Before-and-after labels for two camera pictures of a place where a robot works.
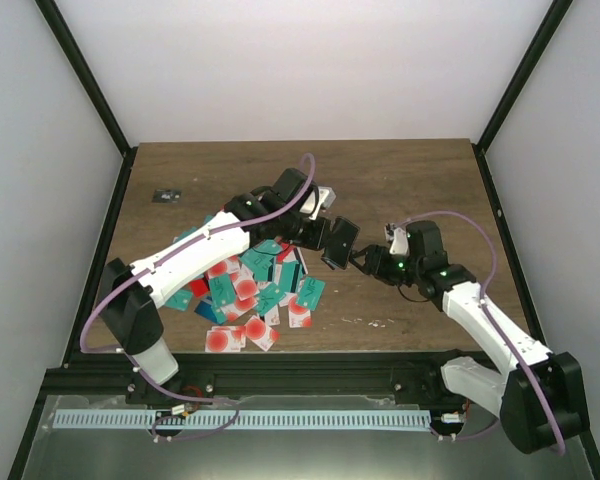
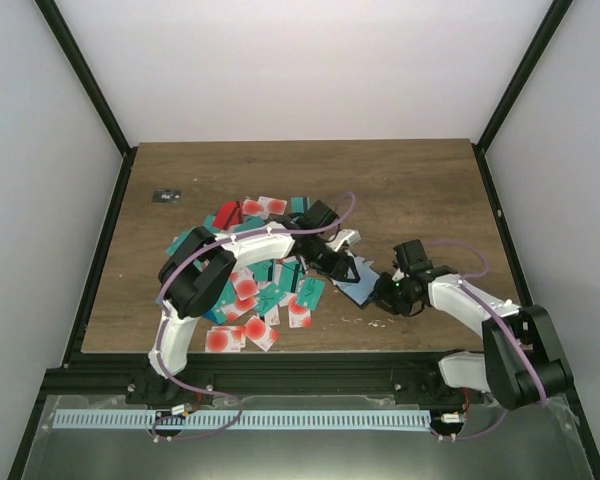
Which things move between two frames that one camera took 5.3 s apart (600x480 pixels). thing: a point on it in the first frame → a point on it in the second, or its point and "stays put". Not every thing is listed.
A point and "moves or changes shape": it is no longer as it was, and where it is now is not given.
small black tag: (167, 196) stays put
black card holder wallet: (340, 242) moves or changes shape
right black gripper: (376, 262) → (382, 299)
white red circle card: (225, 339) stays put
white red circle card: (299, 314) stays put
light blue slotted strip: (243, 419) stays put
